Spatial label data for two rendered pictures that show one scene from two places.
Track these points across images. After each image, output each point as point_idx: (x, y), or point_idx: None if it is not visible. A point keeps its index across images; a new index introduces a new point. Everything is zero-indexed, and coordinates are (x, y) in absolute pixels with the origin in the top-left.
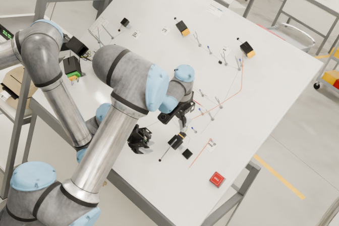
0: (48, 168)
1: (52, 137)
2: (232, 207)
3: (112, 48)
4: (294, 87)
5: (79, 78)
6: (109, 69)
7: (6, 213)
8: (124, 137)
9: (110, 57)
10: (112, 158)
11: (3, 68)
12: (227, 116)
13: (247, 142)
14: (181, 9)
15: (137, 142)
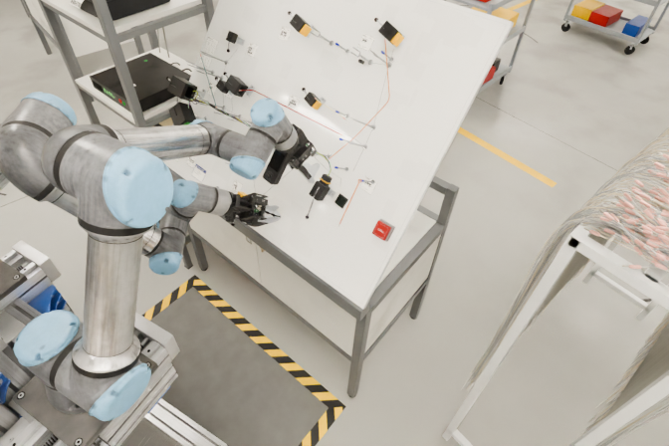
0: (64, 322)
1: None
2: (431, 244)
3: (54, 137)
4: (471, 73)
5: None
6: (54, 177)
7: None
8: (123, 274)
9: (49, 156)
10: (117, 306)
11: None
12: (383, 139)
13: (416, 170)
14: None
15: (247, 216)
